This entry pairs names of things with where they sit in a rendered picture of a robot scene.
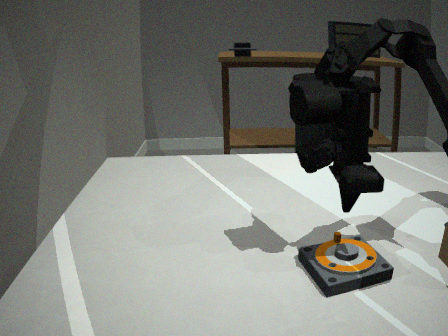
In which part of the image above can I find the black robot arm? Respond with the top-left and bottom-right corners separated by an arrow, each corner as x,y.
288,18 -> 448,174

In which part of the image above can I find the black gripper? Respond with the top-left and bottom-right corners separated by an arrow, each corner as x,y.
329,120 -> 384,212

